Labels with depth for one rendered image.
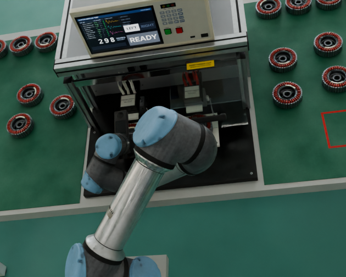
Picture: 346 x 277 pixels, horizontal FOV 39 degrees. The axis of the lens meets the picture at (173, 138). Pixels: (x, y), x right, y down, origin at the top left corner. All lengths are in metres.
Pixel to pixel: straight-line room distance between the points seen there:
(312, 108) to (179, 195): 0.60
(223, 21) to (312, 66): 0.49
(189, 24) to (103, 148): 0.49
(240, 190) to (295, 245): 0.78
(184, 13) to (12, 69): 1.09
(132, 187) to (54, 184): 0.74
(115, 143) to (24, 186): 0.61
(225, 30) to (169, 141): 0.62
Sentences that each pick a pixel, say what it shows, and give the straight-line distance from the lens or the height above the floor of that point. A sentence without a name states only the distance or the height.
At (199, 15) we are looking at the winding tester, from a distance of 1.60.
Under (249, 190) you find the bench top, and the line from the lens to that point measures 1.74.
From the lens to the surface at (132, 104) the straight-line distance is 1.81.
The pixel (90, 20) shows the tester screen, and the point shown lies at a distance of 1.63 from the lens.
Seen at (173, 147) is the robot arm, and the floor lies 1.30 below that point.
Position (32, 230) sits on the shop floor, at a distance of 2.81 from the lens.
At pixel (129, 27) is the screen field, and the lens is 1.64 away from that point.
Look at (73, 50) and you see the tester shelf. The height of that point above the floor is 1.11.
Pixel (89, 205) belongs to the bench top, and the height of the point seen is 0.75.
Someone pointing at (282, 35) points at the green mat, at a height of 0.75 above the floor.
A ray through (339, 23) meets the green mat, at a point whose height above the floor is 0.75.
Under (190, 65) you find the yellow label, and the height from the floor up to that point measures 1.07.
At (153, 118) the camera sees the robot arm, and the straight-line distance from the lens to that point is 1.21.
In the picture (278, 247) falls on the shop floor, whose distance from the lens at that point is 2.45.
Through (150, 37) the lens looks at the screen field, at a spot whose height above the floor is 1.17.
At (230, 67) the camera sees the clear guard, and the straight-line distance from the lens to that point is 1.65.
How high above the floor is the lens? 2.29
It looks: 54 degrees down
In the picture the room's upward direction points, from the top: 19 degrees counter-clockwise
